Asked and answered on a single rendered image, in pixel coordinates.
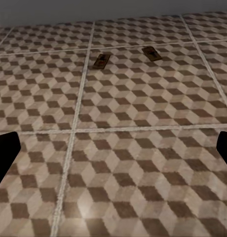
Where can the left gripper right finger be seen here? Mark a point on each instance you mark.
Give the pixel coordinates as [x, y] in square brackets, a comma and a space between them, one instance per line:
[222, 145]

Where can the mousetrap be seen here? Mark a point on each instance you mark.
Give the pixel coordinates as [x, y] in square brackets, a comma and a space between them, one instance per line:
[101, 61]
[152, 54]

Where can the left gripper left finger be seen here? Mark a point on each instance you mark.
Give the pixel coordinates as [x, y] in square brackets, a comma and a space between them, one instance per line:
[10, 146]

